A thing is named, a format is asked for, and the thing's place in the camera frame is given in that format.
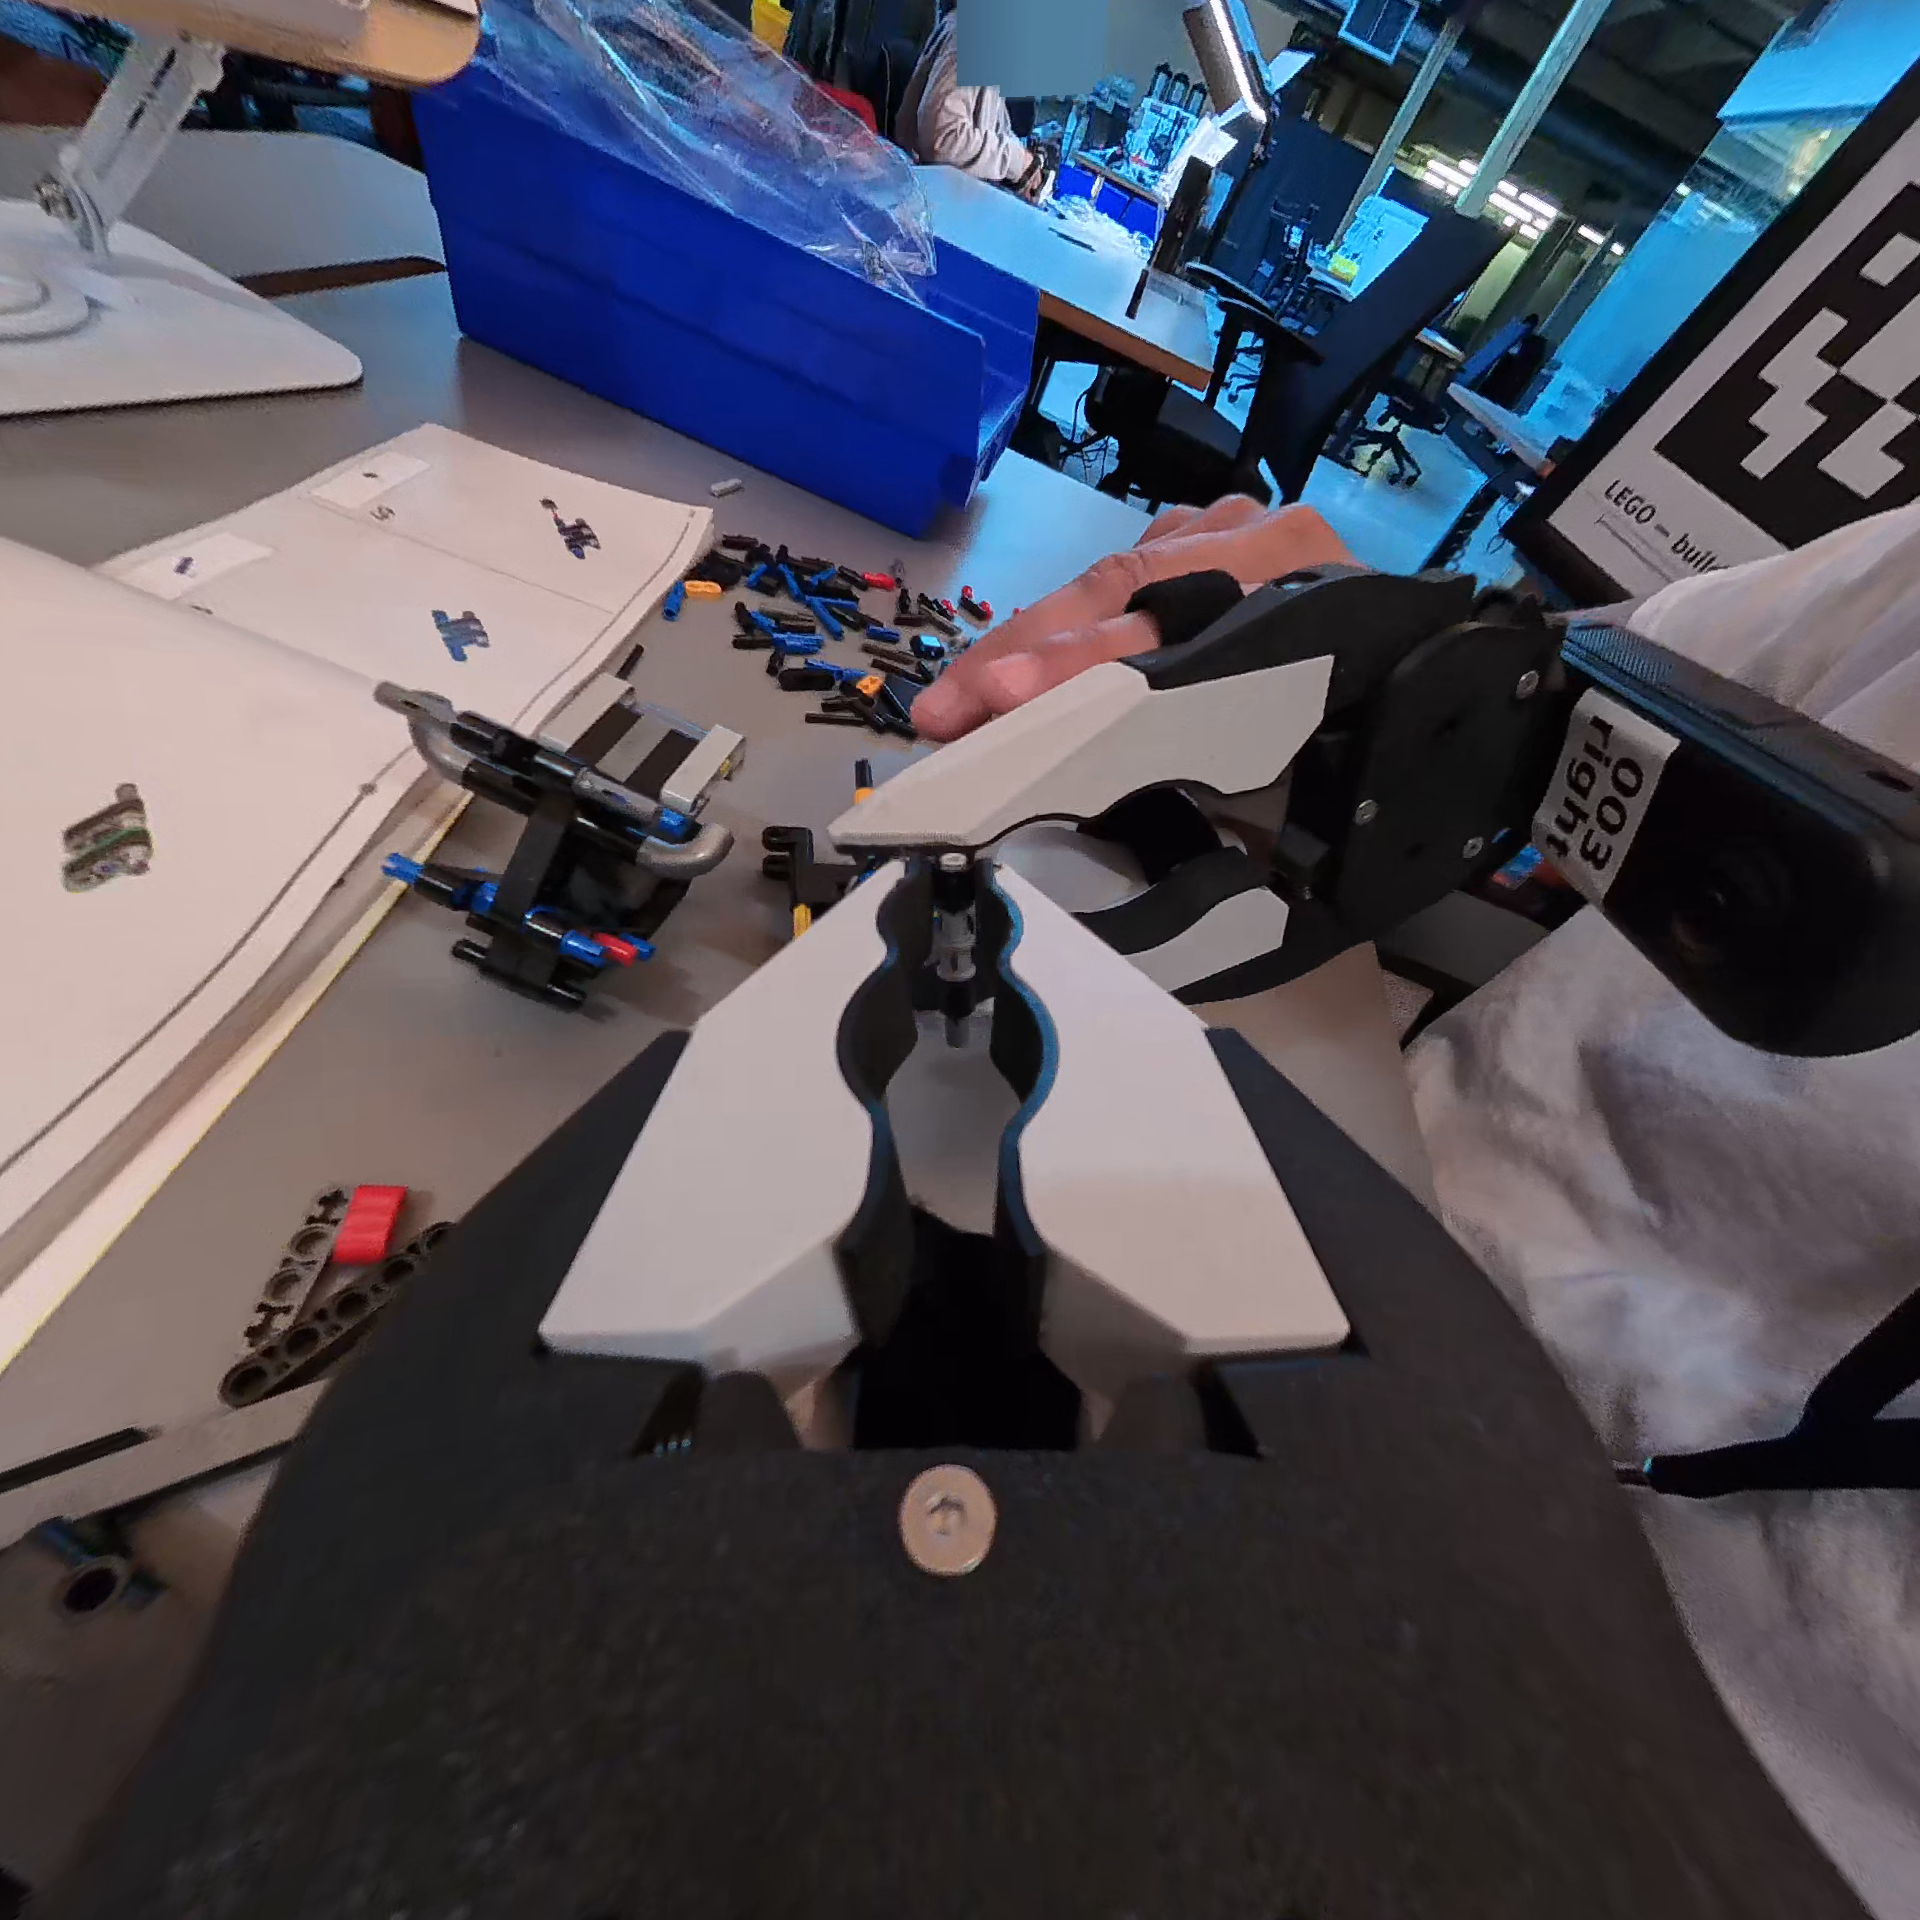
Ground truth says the pile of loose lego pieces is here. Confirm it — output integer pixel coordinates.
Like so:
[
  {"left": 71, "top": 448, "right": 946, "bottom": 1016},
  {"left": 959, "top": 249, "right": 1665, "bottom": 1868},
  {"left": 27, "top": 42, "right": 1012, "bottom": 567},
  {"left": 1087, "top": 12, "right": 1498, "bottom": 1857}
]
[{"left": 661, "top": 534, "right": 1000, "bottom": 742}]

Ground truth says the wooden board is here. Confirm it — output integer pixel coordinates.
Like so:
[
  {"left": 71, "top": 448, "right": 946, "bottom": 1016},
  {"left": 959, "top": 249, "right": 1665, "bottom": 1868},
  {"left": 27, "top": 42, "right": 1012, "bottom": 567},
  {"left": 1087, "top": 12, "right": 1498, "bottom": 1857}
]
[{"left": 82, "top": 0, "right": 482, "bottom": 88}]

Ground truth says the short black lego beam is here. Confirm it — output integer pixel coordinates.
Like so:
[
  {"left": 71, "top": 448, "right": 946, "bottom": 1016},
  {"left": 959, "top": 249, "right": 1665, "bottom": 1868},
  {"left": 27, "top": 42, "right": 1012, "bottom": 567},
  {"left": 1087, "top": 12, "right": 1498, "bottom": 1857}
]
[{"left": 922, "top": 854, "right": 985, "bottom": 1052}]

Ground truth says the blue plastic storage bin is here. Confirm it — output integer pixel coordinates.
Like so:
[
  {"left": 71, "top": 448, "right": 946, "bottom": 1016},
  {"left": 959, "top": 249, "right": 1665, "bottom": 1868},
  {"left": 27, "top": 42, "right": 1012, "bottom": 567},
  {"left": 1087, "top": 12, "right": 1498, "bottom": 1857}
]
[{"left": 411, "top": 46, "right": 1040, "bottom": 540}]

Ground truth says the white lego instruction booklet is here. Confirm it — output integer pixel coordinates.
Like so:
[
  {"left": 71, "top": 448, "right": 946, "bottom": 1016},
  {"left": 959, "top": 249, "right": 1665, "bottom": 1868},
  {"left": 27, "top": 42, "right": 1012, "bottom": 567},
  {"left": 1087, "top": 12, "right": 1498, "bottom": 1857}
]
[{"left": 0, "top": 423, "right": 713, "bottom": 1368}]

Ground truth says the blue yellow lego subassembly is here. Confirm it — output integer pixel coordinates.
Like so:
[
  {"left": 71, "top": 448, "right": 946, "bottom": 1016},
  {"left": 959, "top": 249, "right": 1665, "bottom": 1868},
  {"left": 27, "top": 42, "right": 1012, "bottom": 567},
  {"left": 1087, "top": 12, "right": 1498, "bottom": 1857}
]
[{"left": 760, "top": 756, "right": 903, "bottom": 944}]

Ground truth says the large black grey lego chassis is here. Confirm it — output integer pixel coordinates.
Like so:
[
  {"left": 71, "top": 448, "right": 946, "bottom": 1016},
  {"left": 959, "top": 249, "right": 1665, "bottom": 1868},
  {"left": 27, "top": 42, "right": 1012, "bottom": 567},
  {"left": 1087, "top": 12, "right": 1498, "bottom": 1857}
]
[{"left": 375, "top": 682, "right": 748, "bottom": 1009}]

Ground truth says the grey background table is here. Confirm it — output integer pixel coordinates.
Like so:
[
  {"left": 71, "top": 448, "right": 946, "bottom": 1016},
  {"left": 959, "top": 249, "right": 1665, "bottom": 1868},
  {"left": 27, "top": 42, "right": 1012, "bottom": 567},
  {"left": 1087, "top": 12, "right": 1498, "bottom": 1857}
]
[{"left": 914, "top": 162, "right": 1217, "bottom": 390}]

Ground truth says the grey lego beam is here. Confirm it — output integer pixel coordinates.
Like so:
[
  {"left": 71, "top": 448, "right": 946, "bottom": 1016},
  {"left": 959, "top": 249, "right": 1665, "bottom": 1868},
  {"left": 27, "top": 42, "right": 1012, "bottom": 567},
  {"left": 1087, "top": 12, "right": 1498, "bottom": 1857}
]
[{"left": 257, "top": 1185, "right": 362, "bottom": 1344}]

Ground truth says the clear plastic bag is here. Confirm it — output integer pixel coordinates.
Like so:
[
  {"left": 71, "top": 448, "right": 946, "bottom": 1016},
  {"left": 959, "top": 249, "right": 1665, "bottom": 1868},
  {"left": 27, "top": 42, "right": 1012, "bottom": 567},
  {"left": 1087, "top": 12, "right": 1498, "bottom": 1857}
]
[{"left": 481, "top": 0, "right": 939, "bottom": 288}]

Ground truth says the black office chair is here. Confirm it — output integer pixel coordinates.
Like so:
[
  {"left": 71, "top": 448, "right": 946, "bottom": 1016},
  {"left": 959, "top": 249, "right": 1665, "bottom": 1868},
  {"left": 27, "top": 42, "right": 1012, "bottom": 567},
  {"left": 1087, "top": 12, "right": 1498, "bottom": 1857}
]
[{"left": 1111, "top": 210, "right": 1501, "bottom": 513}]

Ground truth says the dark grey flat lego panel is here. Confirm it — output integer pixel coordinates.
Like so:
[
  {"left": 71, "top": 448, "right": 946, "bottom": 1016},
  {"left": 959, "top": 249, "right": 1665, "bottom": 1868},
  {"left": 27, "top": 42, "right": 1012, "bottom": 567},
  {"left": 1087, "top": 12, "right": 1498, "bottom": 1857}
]
[{"left": 0, "top": 1425, "right": 160, "bottom": 1499}]

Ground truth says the black chest harness strap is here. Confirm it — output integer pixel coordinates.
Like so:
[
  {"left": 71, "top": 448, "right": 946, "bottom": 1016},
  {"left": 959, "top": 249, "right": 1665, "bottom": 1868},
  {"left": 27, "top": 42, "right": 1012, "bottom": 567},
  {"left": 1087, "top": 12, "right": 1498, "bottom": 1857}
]
[{"left": 1617, "top": 1306, "right": 1920, "bottom": 1503}]

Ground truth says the blue hollow lego piece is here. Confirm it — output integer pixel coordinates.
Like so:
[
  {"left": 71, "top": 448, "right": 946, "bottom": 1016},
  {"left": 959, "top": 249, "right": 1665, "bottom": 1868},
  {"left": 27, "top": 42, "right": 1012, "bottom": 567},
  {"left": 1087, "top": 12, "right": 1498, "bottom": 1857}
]
[{"left": 31, "top": 1515, "right": 168, "bottom": 1618}]

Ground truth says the person's right hand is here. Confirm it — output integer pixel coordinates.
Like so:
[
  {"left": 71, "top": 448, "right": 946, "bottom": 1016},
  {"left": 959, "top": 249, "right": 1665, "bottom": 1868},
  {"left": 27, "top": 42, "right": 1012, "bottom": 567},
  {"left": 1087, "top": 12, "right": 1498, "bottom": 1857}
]
[{"left": 912, "top": 497, "right": 1369, "bottom": 745}]

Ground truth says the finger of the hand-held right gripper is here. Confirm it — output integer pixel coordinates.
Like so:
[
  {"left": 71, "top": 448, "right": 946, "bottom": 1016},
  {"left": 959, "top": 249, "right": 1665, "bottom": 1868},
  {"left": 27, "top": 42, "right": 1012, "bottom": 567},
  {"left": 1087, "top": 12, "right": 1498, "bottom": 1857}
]
[
  {"left": 829, "top": 656, "right": 1338, "bottom": 858},
  {"left": 1049, "top": 795, "right": 1309, "bottom": 1004}
]

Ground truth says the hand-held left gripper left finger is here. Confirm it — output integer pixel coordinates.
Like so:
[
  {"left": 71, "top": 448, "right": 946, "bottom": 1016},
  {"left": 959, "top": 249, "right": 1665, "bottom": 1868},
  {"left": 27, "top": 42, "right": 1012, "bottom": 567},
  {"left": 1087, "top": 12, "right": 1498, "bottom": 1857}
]
[{"left": 538, "top": 858, "right": 933, "bottom": 1449}]

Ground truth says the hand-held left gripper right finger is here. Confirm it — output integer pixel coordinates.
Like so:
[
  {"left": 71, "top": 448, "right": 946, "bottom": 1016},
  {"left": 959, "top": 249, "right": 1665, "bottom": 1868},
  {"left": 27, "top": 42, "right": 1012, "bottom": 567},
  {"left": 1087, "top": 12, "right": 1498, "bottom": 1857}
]
[{"left": 979, "top": 858, "right": 1354, "bottom": 1449}]

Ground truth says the framed black white marker sign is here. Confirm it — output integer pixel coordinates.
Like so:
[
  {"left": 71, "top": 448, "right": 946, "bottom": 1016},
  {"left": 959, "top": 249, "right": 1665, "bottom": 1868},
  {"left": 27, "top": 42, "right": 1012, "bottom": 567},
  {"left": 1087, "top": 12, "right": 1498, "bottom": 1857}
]
[{"left": 1499, "top": 59, "right": 1920, "bottom": 601}]

